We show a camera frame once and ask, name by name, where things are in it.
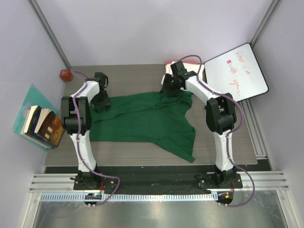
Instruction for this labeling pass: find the green t shirt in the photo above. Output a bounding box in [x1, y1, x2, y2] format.
[90, 92, 196, 163]

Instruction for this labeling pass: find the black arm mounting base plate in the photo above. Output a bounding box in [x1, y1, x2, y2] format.
[45, 165, 243, 195]

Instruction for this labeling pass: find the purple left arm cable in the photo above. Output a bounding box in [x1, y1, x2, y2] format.
[71, 70, 121, 206]

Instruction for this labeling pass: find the stack of books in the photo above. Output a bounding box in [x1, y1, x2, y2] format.
[20, 105, 65, 149]

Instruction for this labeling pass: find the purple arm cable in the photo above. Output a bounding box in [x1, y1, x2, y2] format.
[177, 55, 256, 208]
[71, 70, 121, 206]

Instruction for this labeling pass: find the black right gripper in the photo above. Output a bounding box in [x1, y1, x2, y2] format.
[159, 74, 181, 98]

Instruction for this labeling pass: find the teal plastic folder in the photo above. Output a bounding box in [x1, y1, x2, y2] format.
[13, 84, 58, 151]

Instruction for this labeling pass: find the white slotted cable duct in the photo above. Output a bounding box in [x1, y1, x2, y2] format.
[40, 192, 218, 202]

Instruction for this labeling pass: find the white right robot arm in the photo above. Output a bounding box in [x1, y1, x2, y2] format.
[160, 61, 237, 188]

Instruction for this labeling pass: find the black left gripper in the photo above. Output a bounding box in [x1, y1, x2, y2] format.
[92, 91, 111, 113]

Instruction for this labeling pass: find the white dry-erase board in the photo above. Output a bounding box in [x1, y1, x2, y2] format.
[204, 43, 269, 102]

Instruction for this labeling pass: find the red cube block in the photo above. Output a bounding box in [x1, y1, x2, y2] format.
[59, 69, 73, 82]

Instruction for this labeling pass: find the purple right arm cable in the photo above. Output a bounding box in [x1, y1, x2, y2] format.
[177, 55, 256, 208]

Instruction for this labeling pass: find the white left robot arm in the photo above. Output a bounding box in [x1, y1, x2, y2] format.
[61, 72, 111, 190]

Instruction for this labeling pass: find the folded white t shirt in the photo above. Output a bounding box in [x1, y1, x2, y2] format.
[161, 61, 205, 91]

